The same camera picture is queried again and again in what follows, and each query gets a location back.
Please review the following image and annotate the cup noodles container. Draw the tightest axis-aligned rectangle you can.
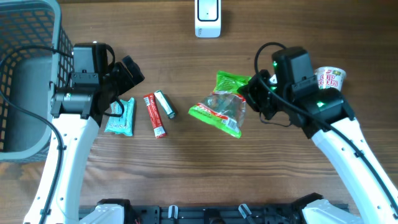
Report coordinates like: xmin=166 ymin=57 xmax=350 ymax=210
xmin=314 ymin=67 xmax=346 ymax=91

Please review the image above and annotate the teal snack packet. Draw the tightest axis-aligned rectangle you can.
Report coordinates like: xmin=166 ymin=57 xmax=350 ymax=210
xmin=104 ymin=98 xmax=136 ymax=136

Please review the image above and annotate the red snack bar wrapper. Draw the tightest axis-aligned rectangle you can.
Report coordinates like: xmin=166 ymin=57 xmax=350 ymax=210
xmin=144 ymin=93 xmax=166 ymax=139

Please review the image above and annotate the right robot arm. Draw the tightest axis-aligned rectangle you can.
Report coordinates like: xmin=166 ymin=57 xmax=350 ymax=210
xmin=238 ymin=46 xmax=397 ymax=223

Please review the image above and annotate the grey plastic shopping basket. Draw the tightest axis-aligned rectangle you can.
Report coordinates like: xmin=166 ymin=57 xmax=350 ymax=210
xmin=1 ymin=1 xmax=73 ymax=163

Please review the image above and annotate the white barcode scanner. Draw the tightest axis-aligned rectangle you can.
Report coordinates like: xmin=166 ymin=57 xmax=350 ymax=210
xmin=195 ymin=0 xmax=221 ymax=38

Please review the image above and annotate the green haribo candy bag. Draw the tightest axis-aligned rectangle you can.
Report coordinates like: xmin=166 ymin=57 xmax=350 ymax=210
xmin=188 ymin=71 xmax=251 ymax=138

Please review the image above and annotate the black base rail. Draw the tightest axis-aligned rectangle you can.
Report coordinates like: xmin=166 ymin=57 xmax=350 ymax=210
xmin=132 ymin=203 xmax=303 ymax=224

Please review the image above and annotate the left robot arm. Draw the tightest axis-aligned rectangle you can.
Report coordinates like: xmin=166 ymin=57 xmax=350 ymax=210
xmin=24 ymin=43 xmax=144 ymax=223

